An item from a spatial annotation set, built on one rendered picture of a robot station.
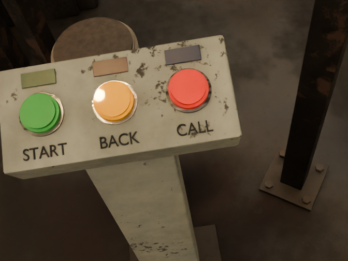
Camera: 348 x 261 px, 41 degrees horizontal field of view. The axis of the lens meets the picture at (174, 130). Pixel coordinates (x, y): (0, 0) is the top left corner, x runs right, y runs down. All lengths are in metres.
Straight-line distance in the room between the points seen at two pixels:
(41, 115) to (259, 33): 0.95
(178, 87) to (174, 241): 0.35
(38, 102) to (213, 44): 0.19
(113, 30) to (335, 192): 0.65
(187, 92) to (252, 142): 0.69
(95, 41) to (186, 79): 0.22
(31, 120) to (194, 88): 0.16
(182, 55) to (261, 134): 0.69
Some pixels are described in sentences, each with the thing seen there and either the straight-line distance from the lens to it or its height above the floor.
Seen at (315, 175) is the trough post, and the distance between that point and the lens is 1.09.
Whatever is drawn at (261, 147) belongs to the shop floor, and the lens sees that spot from 1.12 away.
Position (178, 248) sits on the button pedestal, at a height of 0.23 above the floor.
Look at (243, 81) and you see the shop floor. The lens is 1.23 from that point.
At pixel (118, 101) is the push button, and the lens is 0.46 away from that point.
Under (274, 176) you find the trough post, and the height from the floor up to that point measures 0.01.
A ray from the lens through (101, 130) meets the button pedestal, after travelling 0.47.
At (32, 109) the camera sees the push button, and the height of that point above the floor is 0.61.
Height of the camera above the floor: 0.97
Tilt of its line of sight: 57 degrees down
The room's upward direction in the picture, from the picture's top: 12 degrees counter-clockwise
